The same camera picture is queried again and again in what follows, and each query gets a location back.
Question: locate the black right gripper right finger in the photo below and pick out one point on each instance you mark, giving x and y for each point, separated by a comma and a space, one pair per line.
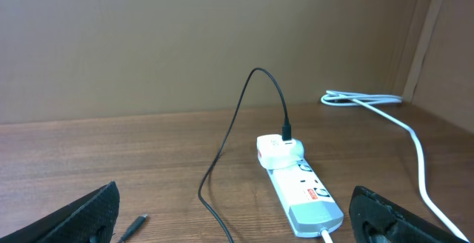
375, 219

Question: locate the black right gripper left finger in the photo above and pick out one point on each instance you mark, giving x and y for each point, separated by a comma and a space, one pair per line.
91, 218

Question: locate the white charger adapter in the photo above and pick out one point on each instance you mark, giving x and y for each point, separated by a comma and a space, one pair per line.
275, 153

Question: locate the white power strip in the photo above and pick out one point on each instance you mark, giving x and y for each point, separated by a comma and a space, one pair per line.
307, 203

